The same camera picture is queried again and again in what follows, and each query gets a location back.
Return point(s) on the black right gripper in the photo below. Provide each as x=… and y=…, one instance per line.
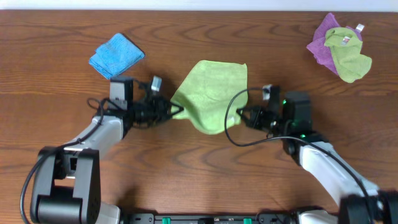
x=255, y=119

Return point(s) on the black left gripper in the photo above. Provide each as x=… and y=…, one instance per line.
x=166, y=109

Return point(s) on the light green cloth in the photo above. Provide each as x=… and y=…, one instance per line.
x=209, y=95

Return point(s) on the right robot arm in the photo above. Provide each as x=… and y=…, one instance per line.
x=289, y=119

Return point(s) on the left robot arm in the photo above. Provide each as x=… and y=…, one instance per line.
x=64, y=185

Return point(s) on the folded blue cloth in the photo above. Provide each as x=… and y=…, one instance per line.
x=115, y=56

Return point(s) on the purple cloth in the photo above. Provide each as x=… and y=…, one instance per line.
x=322, y=53

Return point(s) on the crumpled olive green cloth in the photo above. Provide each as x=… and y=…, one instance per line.
x=345, y=48

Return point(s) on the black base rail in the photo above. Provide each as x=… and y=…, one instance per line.
x=260, y=218

